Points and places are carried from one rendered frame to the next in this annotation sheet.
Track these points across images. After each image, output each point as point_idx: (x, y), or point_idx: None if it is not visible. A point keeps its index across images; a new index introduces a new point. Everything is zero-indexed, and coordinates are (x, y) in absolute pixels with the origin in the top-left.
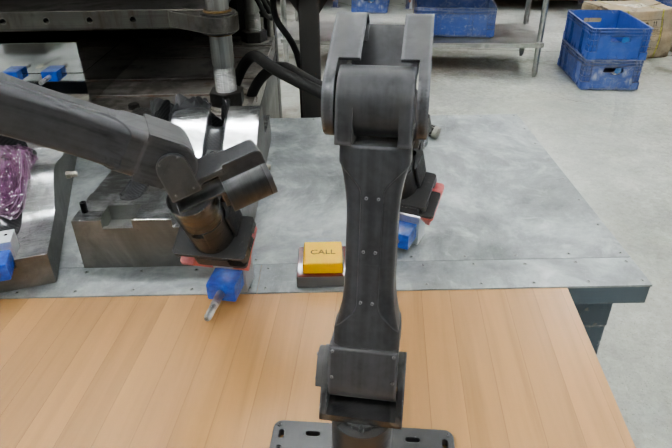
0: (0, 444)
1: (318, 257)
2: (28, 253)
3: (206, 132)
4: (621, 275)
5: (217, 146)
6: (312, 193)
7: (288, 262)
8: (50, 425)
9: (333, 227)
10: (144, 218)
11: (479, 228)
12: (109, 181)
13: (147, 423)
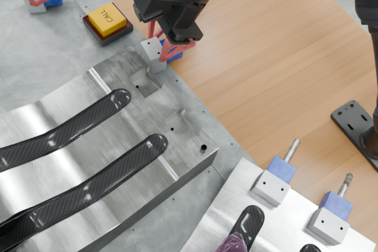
0: (314, 71)
1: (113, 15)
2: (252, 169)
3: (16, 164)
4: None
5: (28, 147)
6: (7, 91)
7: (113, 49)
8: (292, 63)
9: (53, 48)
10: (176, 101)
11: None
12: (149, 190)
13: (259, 30)
